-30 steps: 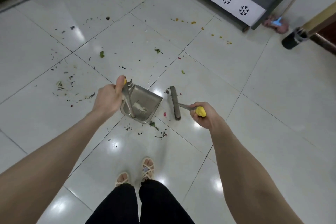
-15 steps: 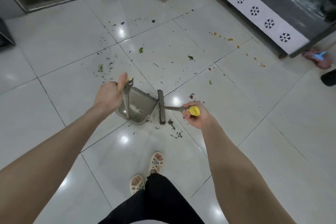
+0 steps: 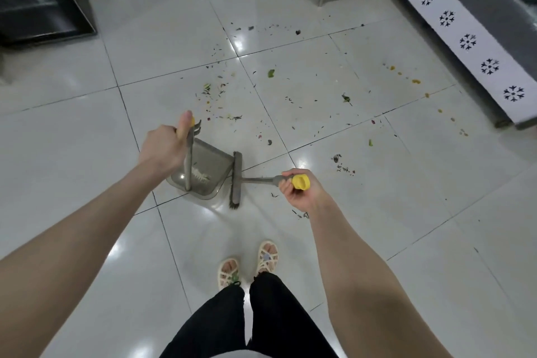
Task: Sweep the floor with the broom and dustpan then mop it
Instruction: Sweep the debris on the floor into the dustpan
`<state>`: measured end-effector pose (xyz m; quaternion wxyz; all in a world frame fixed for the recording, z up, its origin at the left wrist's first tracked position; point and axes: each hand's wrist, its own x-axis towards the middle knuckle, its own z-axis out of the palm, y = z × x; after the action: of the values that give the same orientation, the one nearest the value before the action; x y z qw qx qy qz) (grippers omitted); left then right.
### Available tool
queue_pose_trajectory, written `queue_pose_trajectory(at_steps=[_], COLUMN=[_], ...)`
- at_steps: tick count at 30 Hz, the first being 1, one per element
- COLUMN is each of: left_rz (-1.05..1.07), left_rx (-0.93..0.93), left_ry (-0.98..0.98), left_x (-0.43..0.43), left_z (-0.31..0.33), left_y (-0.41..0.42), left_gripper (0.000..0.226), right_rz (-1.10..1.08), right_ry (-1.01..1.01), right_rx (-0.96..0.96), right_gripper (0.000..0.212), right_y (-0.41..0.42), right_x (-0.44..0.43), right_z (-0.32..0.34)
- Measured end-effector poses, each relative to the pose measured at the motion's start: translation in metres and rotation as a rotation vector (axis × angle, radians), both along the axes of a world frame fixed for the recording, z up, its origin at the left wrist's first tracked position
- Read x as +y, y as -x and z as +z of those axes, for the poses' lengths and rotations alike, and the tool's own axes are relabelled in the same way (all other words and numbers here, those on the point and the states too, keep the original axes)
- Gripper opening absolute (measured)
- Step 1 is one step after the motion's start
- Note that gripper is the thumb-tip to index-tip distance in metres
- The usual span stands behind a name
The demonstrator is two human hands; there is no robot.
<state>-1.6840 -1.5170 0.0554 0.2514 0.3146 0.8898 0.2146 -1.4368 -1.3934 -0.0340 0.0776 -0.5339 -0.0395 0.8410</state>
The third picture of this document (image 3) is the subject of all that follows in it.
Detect grey dustpan with yellow-tipped handle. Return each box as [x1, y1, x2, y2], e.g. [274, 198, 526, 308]
[166, 117, 235, 201]

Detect person's left forearm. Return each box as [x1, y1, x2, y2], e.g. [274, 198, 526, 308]
[0, 160, 158, 358]

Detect person's left hand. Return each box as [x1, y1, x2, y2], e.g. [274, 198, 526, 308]
[137, 110, 196, 185]

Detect leaf debris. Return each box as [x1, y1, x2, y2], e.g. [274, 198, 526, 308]
[180, 22, 399, 220]

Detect person's right hand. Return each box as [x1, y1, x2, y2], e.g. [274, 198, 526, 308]
[279, 168, 332, 213]

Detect grey broom with yellow cap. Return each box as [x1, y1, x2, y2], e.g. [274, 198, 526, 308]
[228, 151, 311, 210]

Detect orange liquid spill drops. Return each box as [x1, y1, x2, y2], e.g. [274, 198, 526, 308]
[382, 63, 469, 138]

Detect person's beige sandal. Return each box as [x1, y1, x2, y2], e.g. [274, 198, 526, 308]
[217, 258, 241, 291]
[256, 241, 279, 275]

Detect person's right forearm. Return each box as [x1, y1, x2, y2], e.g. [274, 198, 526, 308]
[306, 198, 454, 358]

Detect grey glass display freezer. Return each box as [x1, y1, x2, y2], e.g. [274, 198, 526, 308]
[373, 0, 537, 131]

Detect person's black trousers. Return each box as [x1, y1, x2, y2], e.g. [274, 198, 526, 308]
[159, 271, 338, 358]

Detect person's left beige sandal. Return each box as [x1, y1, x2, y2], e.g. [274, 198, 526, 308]
[217, 258, 241, 291]

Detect person's right beige sandal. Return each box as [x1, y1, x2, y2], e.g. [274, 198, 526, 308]
[256, 241, 279, 275]

